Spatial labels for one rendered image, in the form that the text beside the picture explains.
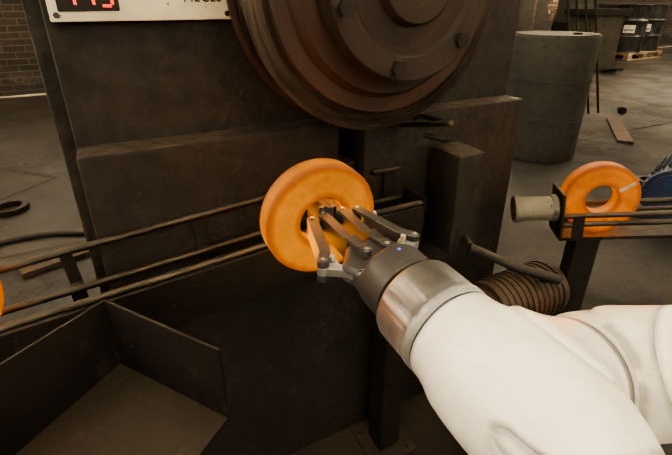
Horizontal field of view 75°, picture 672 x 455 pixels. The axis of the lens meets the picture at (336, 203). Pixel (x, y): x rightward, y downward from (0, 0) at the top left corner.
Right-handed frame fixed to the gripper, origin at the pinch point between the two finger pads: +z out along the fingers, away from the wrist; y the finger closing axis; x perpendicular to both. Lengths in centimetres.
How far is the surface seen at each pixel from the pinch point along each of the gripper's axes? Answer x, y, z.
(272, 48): 17.1, 1.1, 18.2
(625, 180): -10, 70, -1
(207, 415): -23.2, -18.4, -5.8
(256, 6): 22.7, -0.8, 18.5
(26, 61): -75, -98, 625
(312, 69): 14.1, 6.7, 16.2
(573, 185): -11, 62, 5
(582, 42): -9, 262, 148
